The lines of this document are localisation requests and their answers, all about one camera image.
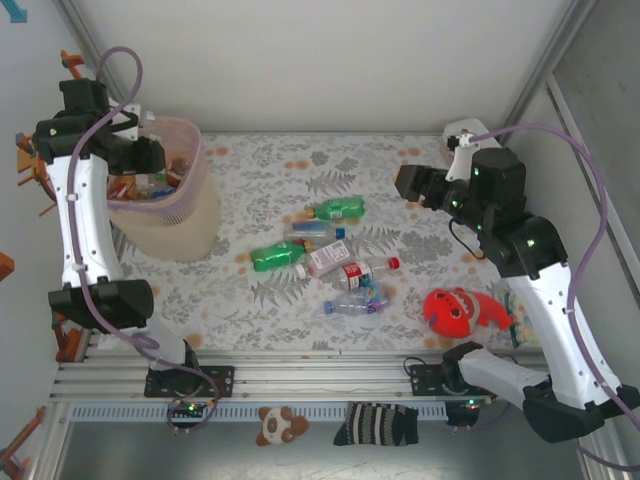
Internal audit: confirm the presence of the clear bottle blue cap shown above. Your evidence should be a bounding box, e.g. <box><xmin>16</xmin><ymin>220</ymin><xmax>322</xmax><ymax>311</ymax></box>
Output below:
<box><xmin>293</xmin><ymin>238</ymin><xmax>357</xmax><ymax>280</ymax></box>

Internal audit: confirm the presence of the red fish plush toy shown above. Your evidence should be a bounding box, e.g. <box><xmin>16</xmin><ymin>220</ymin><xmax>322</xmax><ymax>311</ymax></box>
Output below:
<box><xmin>423</xmin><ymin>286</ymin><xmax>515</xmax><ymax>341</ymax></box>

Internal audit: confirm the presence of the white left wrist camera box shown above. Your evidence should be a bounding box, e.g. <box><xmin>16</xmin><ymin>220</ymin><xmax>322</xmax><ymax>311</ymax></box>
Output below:
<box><xmin>115</xmin><ymin>102</ymin><xmax>156</xmax><ymax>142</ymax></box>

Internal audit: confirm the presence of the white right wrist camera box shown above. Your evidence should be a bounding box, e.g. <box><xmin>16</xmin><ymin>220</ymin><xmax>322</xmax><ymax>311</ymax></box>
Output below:
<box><xmin>444</xmin><ymin>130</ymin><xmax>476</xmax><ymax>182</ymax></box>

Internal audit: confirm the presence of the clear bottle blue strip label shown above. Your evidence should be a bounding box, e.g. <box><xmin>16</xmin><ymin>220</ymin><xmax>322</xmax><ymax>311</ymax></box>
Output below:
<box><xmin>283</xmin><ymin>221</ymin><xmax>348</xmax><ymax>242</ymax></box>

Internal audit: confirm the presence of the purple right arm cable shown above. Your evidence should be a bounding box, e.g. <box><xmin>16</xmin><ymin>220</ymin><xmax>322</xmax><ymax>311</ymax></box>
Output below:
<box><xmin>446</xmin><ymin>123</ymin><xmax>640</xmax><ymax>471</ymax></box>

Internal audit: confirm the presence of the crushed bottle colourful label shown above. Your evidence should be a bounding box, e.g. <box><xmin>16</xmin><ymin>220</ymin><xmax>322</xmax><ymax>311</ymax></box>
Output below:
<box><xmin>322</xmin><ymin>282</ymin><xmax>396</xmax><ymax>317</ymax></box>

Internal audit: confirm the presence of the orange claw gripper wall sticker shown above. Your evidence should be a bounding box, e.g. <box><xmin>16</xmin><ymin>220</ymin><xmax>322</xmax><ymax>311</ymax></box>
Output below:
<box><xmin>14</xmin><ymin>132</ymin><xmax>57</xmax><ymax>217</ymax></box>

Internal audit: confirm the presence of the aluminium rail beam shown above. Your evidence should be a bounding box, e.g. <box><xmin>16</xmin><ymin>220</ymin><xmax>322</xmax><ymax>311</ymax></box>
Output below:
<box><xmin>48</xmin><ymin>349</ymin><xmax>601</xmax><ymax>402</ymax></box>

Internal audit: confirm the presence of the brown coffee drink bottle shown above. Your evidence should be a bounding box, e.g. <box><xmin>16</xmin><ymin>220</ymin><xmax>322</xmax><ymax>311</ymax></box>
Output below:
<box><xmin>167</xmin><ymin>156</ymin><xmax>192</xmax><ymax>184</ymax></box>

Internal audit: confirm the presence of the small circuit board with LEDs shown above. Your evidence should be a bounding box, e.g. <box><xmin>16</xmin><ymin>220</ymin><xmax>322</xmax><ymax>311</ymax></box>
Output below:
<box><xmin>446</xmin><ymin>398</ymin><xmax>484</xmax><ymax>427</ymax></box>
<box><xmin>167</xmin><ymin>399</ymin><xmax>209</xmax><ymax>421</ymax></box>

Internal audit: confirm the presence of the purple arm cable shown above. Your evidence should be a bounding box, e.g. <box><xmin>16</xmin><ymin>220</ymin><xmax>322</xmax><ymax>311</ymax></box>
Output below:
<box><xmin>68</xmin><ymin>47</ymin><xmax>221</xmax><ymax>435</ymax></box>
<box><xmin>446</xmin><ymin>123</ymin><xmax>640</xmax><ymax>471</ymax></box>

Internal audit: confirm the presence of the teal polka dot sock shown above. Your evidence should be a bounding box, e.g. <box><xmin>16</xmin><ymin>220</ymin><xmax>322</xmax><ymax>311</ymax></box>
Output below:
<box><xmin>503</xmin><ymin>292</ymin><xmax>541</xmax><ymax>350</ymax></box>

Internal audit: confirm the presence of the black white striped sock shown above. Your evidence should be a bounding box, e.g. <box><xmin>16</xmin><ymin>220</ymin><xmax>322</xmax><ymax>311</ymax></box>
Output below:
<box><xmin>332</xmin><ymin>401</ymin><xmax>420</xmax><ymax>448</ymax></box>

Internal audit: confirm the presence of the white pink tissue box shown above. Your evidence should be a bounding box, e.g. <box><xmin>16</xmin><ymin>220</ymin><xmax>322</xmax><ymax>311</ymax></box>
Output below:
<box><xmin>439</xmin><ymin>118</ymin><xmax>509</xmax><ymax>174</ymax></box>

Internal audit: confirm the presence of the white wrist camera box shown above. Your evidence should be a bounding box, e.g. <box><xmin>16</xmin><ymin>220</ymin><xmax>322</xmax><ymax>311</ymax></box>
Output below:
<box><xmin>444</xmin><ymin>130</ymin><xmax>476</xmax><ymax>182</ymax></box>
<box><xmin>115</xmin><ymin>102</ymin><xmax>156</xmax><ymax>142</ymax></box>

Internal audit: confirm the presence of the white slotted cable duct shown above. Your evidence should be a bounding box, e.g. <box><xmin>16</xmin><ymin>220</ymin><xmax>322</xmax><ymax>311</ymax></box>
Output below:
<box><xmin>67</xmin><ymin>402</ymin><xmax>449</xmax><ymax>424</ymax></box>

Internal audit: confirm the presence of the pink plastic bin liner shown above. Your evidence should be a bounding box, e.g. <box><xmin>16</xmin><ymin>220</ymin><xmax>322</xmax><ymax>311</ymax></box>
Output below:
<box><xmin>107</xmin><ymin>115</ymin><xmax>207</xmax><ymax>226</ymax></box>

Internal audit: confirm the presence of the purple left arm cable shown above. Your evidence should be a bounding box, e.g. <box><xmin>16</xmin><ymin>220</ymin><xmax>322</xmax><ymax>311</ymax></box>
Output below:
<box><xmin>68</xmin><ymin>47</ymin><xmax>221</xmax><ymax>435</ymax></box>

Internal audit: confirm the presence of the brown white panda plush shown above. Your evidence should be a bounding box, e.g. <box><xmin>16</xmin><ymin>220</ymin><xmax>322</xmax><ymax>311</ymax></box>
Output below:
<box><xmin>255</xmin><ymin>405</ymin><xmax>311</xmax><ymax>448</ymax></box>

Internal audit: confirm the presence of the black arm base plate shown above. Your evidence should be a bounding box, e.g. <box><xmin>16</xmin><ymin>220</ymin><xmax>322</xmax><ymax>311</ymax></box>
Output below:
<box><xmin>143</xmin><ymin>364</ymin><xmax>236</xmax><ymax>400</ymax></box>
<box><xmin>408</xmin><ymin>363</ymin><xmax>501</xmax><ymax>400</ymax></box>

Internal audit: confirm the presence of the red label bottle red cap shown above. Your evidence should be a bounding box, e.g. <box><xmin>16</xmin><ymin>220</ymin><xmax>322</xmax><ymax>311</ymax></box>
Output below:
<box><xmin>335</xmin><ymin>256</ymin><xmax>402</xmax><ymax>291</ymax></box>

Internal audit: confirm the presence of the green soda bottle yellow cap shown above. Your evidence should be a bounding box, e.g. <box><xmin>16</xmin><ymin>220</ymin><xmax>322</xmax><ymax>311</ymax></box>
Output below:
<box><xmin>248</xmin><ymin>239</ymin><xmax>314</xmax><ymax>274</ymax></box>
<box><xmin>305</xmin><ymin>197</ymin><xmax>368</xmax><ymax>221</ymax></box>

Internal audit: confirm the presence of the aluminium frame post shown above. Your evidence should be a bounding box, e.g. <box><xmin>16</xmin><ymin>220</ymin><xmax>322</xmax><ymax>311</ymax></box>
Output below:
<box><xmin>497</xmin><ymin>0</ymin><xmax>599</xmax><ymax>144</ymax></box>
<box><xmin>58</xmin><ymin>0</ymin><xmax>132</xmax><ymax>121</ymax></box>

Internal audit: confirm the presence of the beige mesh waste bin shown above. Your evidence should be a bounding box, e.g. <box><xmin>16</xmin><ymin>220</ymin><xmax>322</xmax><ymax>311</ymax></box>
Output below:
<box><xmin>107</xmin><ymin>115</ymin><xmax>222</xmax><ymax>262</ymax></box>

